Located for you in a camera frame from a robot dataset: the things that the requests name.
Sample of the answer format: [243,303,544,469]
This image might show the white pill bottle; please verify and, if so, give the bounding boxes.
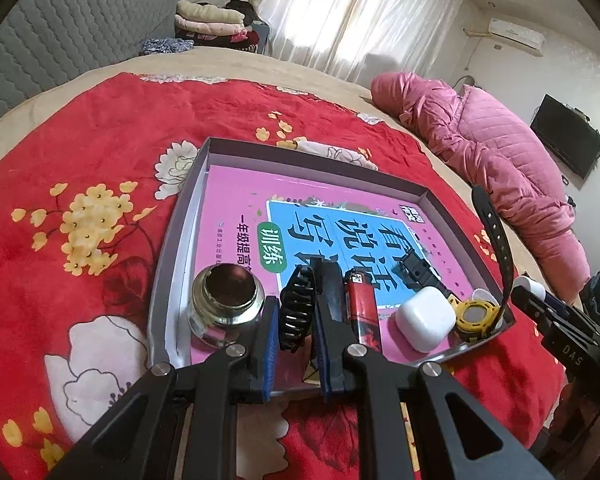
[513,275,546,301]

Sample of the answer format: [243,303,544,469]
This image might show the black yellow digital watch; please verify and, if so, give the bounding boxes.
[396,184,516,345]

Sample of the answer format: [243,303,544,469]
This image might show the white earbuds case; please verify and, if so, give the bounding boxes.
[394,286,456,353]

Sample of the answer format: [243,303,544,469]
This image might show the red lighter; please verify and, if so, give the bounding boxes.
[343,268,382,352]

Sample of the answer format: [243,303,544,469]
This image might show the black claw hair clip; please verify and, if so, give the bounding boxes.
[278,266,316,353]

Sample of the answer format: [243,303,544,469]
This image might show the pink blue book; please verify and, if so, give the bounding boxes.
[194,165,474,363]

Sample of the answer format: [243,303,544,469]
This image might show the pink quilted duvet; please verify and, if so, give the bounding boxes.
[370,73,591,302]

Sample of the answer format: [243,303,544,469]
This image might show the red floral blanket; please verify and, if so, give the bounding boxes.
[0,71,566,480]

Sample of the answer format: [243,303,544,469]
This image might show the grey cardboard box tray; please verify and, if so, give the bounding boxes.
[146,135,517,401]

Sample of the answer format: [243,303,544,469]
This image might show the white air conditioner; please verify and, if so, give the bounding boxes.
[488,18,545,56]

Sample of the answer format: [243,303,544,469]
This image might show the white sheer curtain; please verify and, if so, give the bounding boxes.
[256,0,464,87]

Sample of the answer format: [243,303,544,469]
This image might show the beige bed sheet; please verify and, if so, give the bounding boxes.
[0,45,546,281]

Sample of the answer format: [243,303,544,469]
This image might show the blue patterned cloth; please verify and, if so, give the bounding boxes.
[140,38,195,55]

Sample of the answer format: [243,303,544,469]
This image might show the folded clothes pile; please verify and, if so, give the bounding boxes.
[174,0,270,54]

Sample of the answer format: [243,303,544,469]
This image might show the grey quilted sofa cover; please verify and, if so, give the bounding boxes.
[0,0,178,118]

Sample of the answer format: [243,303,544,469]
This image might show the black wall television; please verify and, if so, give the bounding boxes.
[530,94,600,179]

